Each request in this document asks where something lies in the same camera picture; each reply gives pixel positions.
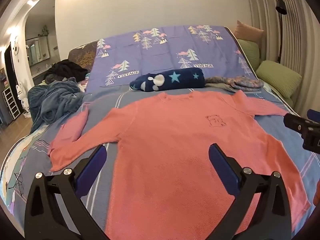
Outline person's right forearm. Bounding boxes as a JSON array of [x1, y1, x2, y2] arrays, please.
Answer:
[[313, 182, 320, 207]]

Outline black floor lamp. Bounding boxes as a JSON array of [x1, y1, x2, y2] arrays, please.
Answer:
[[275, 0, 288, 63]]

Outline wall mirror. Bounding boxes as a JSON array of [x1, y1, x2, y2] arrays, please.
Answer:
[[25, 36, 50, 67]]

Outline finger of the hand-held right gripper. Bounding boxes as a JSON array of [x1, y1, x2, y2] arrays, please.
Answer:
[[284, 114, 320, 133], [307, 109, 320, 124]]

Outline white figurine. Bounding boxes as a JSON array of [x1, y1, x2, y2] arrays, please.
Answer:
[[15, 81, 32, 118]]

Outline brown patterned cushion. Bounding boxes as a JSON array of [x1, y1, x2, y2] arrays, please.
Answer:
[[69, 42, 98, 68]]

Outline beige curtain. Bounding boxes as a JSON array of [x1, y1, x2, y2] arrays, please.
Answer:
[[245, 0, 320, 110]]

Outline folded floral cloth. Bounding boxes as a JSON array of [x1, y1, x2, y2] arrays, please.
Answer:
[[205, 75, 264, 93]]

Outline small green pillow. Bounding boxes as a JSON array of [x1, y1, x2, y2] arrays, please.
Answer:
[[236, 39, 262, 68]]

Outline purple tree print duvet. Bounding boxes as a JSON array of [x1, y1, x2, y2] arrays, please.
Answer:
[[86, 25, 258, 88]]

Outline large green pillow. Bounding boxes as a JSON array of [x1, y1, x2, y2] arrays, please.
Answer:
[[255, 60, 303, 99]]

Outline black eyeglasses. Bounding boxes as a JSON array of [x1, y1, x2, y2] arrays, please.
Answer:
[[14, 172, 27, 196]]

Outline white storage rack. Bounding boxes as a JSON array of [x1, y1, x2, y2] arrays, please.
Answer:
[[2, 89, 20, 120]]

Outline pink knit sweater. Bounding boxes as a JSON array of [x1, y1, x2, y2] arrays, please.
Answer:
[[47, 90, 312, 240]]

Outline printed bed sheet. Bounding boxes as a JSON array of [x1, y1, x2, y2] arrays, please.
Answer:
[[0, 125, 53, 220]]

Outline grey-blue fleece blanket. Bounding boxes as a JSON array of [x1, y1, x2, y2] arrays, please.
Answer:
[[27, 77, 84, 133]]

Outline grey-blue striped bed blanket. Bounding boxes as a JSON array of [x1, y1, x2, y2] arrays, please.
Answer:
[[0, 85, 320, 233]]

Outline orange pillow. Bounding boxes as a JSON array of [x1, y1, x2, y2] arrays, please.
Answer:
[[234, 20, 265, 43]]

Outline white wall decoration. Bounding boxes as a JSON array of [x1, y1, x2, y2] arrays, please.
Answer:
[[12, 37, 21, 56]]

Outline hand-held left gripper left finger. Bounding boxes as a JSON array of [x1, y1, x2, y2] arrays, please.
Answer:
[[24, 144, 108, 240]]

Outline black clothes pile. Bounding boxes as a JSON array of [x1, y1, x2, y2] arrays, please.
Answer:
[[44, 59, 89, 83]]

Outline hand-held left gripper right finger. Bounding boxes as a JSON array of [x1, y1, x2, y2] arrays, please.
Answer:
[[209, 143, 293, 240]]

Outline navy star print blanket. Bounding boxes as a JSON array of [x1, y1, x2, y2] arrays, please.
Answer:
[[129, 67, 206, 92]]

